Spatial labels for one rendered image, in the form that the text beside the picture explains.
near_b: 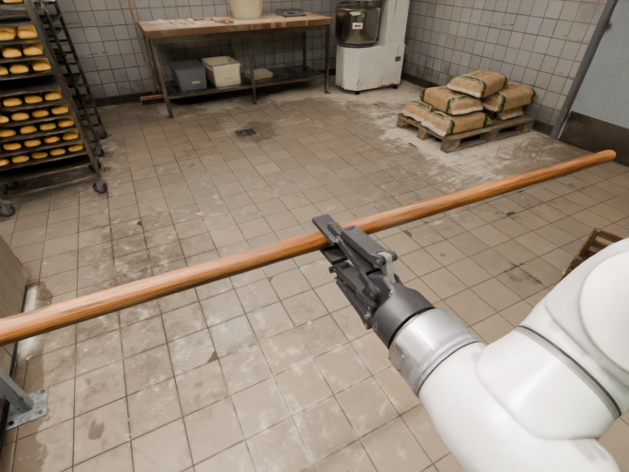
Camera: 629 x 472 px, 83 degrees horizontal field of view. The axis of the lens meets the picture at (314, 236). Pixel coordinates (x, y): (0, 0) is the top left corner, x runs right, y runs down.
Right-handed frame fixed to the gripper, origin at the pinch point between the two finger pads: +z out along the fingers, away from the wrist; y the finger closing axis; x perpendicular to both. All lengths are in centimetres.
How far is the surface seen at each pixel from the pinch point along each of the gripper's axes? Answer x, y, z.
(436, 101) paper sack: 255, 64, 223
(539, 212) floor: 233, 102, 78
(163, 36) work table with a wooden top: 36, 27, 412
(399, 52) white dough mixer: 330, 48, 379
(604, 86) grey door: 368, 38, 137
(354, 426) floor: 28, 113, 13
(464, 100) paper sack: 266, 57, 199
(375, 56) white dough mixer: 292, 51, 380
